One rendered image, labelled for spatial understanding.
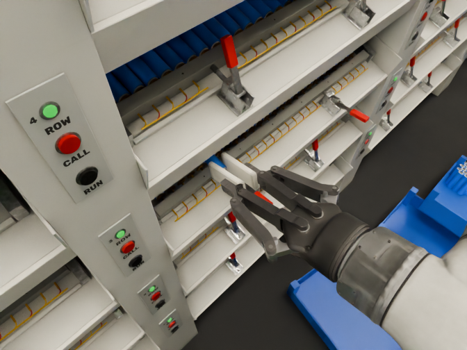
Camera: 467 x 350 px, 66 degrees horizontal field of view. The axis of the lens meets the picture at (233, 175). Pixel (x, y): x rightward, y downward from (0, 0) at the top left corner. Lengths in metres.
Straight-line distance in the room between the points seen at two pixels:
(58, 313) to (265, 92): 0.41
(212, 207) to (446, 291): 0.36
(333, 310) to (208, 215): 0.60
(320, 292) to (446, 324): 0.75
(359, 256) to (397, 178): 1.00
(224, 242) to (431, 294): 0.48
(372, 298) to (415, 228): 0.90
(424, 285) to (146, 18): 0.32
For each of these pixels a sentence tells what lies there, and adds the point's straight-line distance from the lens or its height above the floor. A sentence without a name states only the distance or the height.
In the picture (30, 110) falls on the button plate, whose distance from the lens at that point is 0.27.
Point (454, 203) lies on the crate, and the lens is 1.32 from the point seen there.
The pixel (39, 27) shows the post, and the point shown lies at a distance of 0.26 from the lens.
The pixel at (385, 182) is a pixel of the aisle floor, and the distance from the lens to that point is 1.34.
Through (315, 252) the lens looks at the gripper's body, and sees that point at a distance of 0.41.
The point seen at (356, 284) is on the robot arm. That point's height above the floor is 0.67.
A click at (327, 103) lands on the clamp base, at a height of 0.53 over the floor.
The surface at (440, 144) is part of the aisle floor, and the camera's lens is 1.54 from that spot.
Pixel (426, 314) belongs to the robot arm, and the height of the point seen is 0.70.
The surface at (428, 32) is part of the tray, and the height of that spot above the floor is 0.51.
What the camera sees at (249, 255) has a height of 0.13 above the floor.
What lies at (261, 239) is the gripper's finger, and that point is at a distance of 0.43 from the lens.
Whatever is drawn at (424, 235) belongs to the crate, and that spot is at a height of 0.00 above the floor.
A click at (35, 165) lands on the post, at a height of 0.81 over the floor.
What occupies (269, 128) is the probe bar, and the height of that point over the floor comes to 0.54.
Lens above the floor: 1.02
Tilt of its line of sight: 55 degrees down
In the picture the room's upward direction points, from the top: straight up
